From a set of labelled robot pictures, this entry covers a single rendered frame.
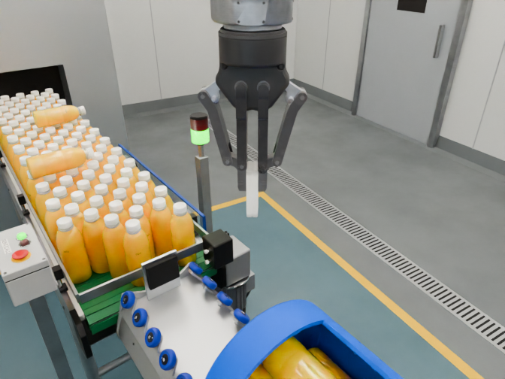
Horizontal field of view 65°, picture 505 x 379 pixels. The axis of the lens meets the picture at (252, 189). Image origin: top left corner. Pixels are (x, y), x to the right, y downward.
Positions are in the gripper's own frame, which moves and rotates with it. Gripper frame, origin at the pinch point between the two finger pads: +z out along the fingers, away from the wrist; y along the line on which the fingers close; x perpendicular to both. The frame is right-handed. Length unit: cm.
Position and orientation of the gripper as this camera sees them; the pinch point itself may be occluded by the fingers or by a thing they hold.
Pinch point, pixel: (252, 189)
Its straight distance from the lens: 52.9
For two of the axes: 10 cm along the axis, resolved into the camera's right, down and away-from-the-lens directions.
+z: 0.0, 8.7, 4.9
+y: 10.0, 0.2, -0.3
